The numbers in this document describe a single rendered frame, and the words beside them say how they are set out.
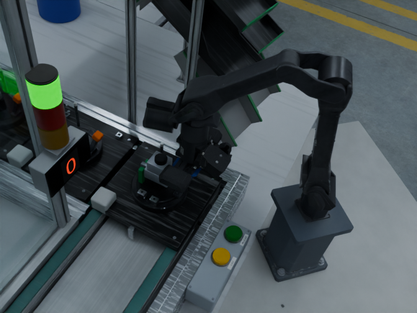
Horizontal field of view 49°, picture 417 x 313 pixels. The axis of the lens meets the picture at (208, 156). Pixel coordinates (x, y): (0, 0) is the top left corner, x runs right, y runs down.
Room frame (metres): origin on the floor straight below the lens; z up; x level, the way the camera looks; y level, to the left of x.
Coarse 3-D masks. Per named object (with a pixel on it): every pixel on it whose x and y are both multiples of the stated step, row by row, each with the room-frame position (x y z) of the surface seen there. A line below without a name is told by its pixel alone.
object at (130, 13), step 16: (128, 0) 0.92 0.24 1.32; (128, 16) 0.92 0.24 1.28; (192, 16) 0.86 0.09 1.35; (128, 32) 0.92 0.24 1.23; (192, 32) 0.87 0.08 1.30; (128, 48) 0.92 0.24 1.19; (192, 48) 0.86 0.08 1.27; (128, 64) 0.92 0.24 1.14; (192, 64) 0.86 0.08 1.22; (128, 80) 0.92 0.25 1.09; (128, 96) 0.92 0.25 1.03; (128, 112) 0.92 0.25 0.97
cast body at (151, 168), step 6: (156, 156) 0.67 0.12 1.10; (162, 156) 0.67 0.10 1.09; (168, 156) 0.68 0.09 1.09; (144, 162) 0.68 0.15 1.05; (150, 162) 0.66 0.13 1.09; (156, 162) 0.65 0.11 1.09; (162, 162) 0.65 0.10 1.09; (168, 162) 0.67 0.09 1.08; (150, 168) 0.65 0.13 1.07; (156, 168) 0.65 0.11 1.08; (162, 168) 0.64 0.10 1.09; (144, 174) 0.66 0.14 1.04; (150, 174) 0.65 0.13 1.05; (156, 174) 0.64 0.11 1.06; (156, 180) 0.64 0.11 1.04
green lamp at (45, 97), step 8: (56, 80) 0.52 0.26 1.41; (32, 88) 0.50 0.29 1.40; (40, 88) 0.50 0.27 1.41; (48, 88) 0.51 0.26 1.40; (56, 88) 0.52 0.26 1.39; (32, 96) 0.50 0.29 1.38; (40, 96) 0.50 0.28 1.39; (48, 96) 0.51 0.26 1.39; (56, 96) 0.52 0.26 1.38; (32, 104) 0.51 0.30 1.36; (40, 104) 0.50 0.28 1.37; (48, 104) 0.50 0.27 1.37; (56, 104) 0.51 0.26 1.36
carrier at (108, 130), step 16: (80, 112) 0.88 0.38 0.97; (80, 128) 0.81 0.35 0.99; (96, 128) 0.83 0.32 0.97; (112, 128) 0.84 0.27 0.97; (112, 144) 0.79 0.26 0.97; (128, 144) 0.80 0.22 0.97; (96, 160) 0.72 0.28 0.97; (112, 160) 0.73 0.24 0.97; (80, 176) 0.66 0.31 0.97; (96, 176) 0.67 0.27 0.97; (80, 192) 0.62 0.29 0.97
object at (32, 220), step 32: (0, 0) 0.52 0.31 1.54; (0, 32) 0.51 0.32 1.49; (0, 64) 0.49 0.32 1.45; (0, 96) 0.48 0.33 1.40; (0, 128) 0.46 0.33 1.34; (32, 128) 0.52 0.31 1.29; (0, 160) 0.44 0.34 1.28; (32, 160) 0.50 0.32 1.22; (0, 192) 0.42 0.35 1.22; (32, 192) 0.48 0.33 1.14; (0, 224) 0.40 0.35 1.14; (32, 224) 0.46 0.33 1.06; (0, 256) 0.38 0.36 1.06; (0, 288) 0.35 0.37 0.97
